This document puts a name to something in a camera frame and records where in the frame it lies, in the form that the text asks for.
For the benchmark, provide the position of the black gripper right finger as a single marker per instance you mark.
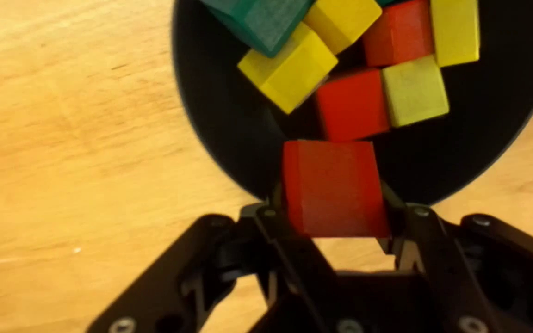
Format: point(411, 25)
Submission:
point(430, 247)

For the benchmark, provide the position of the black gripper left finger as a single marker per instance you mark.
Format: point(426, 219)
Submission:
point(198, 253)

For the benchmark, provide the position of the red wooden cube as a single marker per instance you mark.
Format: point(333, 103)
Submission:
point(333, 186)

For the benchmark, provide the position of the black bowl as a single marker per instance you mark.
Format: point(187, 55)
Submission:
point(230, 123)

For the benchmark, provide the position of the red wooden block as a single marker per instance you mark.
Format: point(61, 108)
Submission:
point(352, 105)
point(398, 34)

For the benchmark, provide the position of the large yellow wooden block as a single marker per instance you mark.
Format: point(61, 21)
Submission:
point(291, 71)

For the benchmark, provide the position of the large green wooden block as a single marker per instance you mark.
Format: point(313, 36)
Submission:
point(259, 25)

